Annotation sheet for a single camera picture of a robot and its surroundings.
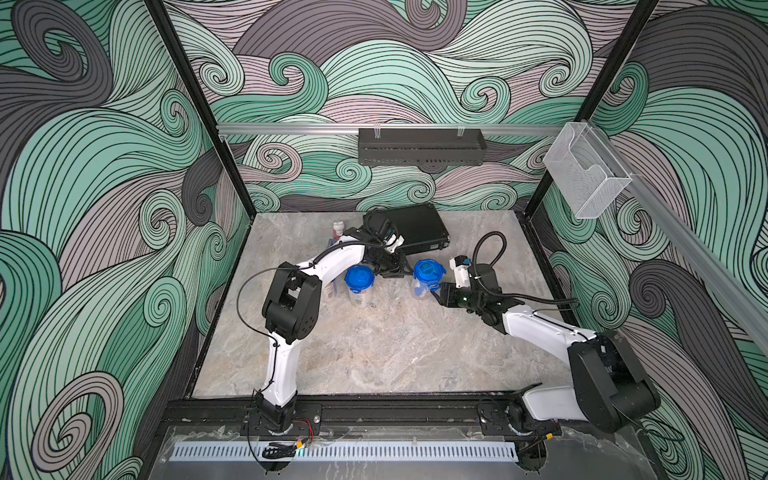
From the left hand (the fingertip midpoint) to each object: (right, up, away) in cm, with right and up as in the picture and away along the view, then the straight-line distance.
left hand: (411, 270), depth 88 cm
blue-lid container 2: (+5, -1, -3) cm, 6 cm away
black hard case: (+8, +15, +33) cm, 37 cm away
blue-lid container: (-16, -2, -3) cm, 16 cm away
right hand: (+7, -6, 0) cm, 9 cm away
